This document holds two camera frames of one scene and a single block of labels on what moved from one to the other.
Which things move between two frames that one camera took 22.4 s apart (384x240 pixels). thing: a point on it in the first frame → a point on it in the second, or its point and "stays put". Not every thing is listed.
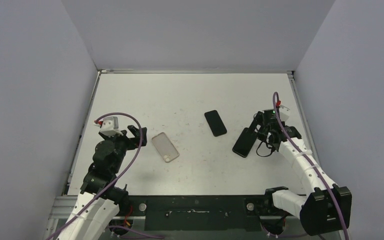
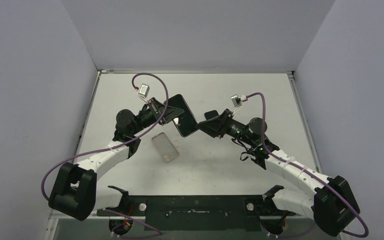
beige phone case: (164, 147) stays put
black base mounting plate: (222, 212) stays put
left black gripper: (133, 142) → (170, 112)
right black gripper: (260, 127) → (222, 122)
